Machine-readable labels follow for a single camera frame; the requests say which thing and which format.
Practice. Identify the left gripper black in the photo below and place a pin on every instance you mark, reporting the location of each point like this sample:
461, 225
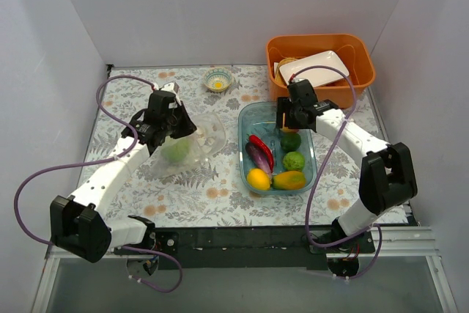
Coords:
179, 122

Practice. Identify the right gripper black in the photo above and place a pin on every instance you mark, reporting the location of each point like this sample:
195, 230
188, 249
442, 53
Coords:
287, 117

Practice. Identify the orange peach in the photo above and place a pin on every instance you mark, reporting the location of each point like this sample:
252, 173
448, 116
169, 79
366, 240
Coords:
288, 130

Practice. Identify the green cabbage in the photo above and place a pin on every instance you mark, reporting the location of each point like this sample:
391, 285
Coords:
177, 152

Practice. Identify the clear zip top bag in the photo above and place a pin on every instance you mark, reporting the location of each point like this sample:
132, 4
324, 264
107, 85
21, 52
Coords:
208, 139

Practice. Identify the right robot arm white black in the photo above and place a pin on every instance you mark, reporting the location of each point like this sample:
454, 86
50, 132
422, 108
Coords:
387, 177

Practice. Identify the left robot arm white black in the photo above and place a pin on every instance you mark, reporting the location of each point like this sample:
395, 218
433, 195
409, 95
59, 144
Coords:
77, 222

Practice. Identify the dark green lime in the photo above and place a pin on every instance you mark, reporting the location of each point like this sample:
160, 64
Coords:
290, 142

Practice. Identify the red chili pepper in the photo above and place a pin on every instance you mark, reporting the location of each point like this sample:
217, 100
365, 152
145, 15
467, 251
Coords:
266, 150

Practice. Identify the white rectangular plate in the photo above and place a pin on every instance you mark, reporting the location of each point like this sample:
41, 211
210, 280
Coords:
322, 69

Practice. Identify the light green bumpy fruit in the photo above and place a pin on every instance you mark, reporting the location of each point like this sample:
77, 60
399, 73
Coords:
294, 161

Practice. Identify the clear blue plastic tray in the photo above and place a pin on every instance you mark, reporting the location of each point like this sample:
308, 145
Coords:
259, 119

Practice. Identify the purple eggplant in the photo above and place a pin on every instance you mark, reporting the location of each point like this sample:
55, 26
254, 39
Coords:
258, 157

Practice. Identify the small patterned bowl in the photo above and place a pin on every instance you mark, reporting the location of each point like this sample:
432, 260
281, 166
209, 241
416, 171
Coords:
218, 79

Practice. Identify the orange green mango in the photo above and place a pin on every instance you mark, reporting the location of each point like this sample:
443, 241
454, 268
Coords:
291, 180

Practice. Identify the yellow lemon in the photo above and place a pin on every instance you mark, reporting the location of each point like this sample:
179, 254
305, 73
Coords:
258, 179

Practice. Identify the floral table mat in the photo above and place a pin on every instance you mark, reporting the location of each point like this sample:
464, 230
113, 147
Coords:
213, 194

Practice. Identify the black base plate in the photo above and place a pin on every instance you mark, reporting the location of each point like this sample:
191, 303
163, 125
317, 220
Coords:
241, 247

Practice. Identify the aluminium frame rail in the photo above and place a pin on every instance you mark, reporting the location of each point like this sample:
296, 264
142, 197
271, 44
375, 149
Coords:
393, 240

